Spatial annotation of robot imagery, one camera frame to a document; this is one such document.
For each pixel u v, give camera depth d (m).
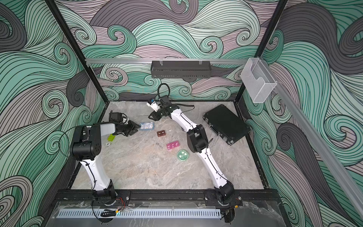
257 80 0.78
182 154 0.88
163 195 0.76
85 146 0.53
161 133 0.98
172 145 0.92
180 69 0.95
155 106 0.91
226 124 1.01
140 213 0.70
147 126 1.04
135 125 0.97
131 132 0.92
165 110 0.81
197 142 0.66
